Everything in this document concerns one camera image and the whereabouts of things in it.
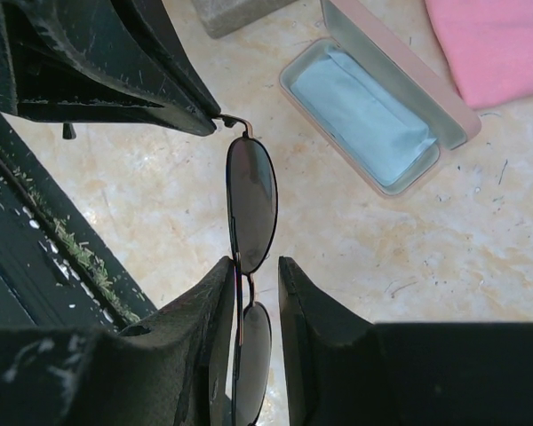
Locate pink glasses case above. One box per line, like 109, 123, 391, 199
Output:
279, 1, 481, 197

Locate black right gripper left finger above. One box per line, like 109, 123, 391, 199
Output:
0, 257, 235, 425

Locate grey glasses case green lining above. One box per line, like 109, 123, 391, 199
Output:
192, 0, 294, 39

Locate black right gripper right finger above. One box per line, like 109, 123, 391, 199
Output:
278, 256, 533, 425

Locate pink folded shirt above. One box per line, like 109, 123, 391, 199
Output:
426, 0, 533, 109

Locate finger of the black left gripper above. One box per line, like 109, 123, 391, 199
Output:
0, 0, 220, 137

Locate small light blue cloth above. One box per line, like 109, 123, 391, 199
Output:
290, 46, 436, 186

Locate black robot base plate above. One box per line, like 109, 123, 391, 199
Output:
0, 114, 156, 333

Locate tortoiseshell sunglasses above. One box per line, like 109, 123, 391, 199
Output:
219, 114, 278, 425

